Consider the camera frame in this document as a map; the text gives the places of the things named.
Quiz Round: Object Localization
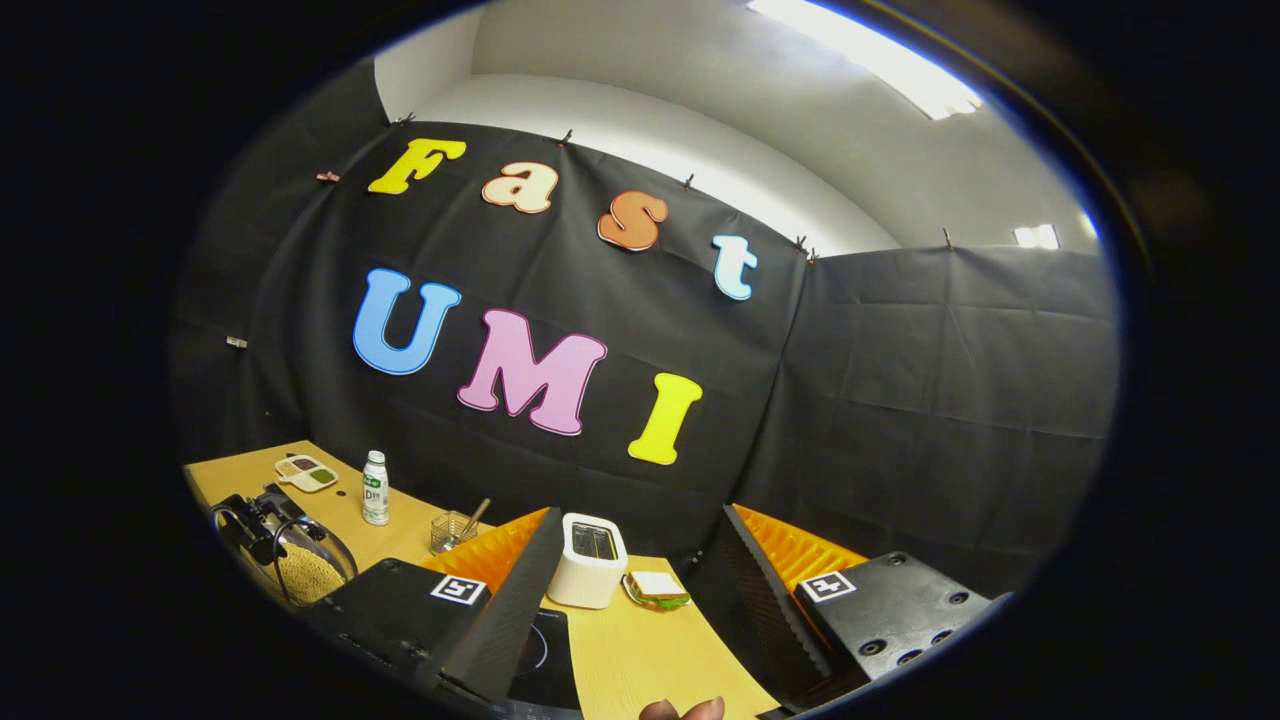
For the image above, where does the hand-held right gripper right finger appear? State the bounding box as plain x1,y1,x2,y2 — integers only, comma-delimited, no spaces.
720,503,1011,713

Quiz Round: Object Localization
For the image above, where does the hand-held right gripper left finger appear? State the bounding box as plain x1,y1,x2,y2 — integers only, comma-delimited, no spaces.
300,507,566,706

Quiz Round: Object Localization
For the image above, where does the black induction cooktop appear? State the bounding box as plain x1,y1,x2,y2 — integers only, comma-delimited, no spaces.
505,607,583,713

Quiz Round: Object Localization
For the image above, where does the steel pot with black handles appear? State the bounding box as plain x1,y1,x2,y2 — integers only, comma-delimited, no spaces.
208,483,359,608

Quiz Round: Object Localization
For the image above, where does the white toaster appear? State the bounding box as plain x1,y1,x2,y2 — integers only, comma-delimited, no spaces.
546,512,629,610

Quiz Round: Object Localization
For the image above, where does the square glass cup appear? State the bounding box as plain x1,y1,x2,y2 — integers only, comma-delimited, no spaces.
430,510,479,556

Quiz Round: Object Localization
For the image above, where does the sandwich with green lettuce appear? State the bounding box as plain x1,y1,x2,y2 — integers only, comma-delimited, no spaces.
622,570,693,612

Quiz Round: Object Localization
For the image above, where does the white bottle with green label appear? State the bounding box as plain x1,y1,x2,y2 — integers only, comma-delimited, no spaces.
361,450,391,527

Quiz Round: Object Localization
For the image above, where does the pile of yellow soybeans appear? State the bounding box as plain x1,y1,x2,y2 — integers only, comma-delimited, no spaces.
275,545,351,606

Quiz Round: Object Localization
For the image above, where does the white divided plate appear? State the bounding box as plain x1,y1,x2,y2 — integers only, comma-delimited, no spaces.
274,454,340,494

